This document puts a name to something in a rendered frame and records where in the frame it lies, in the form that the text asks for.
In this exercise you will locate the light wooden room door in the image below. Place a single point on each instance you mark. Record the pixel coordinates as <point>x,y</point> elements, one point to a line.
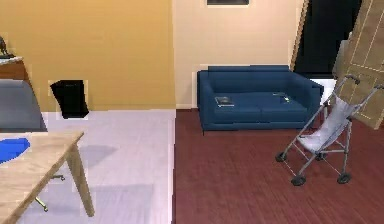
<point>365,56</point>

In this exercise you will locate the dark framed picture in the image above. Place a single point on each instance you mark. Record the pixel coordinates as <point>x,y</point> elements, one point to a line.
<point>228,2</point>

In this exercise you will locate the grey baby stroller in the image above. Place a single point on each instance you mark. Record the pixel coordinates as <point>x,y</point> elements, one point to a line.
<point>328,130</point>

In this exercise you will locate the light wooden table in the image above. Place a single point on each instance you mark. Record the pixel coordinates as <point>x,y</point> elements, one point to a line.
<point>30,170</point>

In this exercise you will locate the dark statuette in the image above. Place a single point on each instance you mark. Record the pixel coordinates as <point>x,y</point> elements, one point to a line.
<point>3,48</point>

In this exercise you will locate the black trash bin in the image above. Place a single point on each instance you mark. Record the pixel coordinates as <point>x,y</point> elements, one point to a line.
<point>70,98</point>

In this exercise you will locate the blue sofa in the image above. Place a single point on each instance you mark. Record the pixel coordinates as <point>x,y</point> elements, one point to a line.
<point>260,83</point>

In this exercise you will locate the grey book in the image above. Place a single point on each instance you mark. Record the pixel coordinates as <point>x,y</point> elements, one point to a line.
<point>224,101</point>

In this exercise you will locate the grey office chair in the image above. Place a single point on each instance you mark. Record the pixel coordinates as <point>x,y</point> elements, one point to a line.
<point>18,105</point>

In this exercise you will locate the brown wooden cupboard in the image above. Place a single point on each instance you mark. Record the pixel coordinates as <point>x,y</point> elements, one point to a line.
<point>11,70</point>

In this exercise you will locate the blue plate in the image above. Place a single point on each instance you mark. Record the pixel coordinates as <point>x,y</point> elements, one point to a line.
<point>11,148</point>

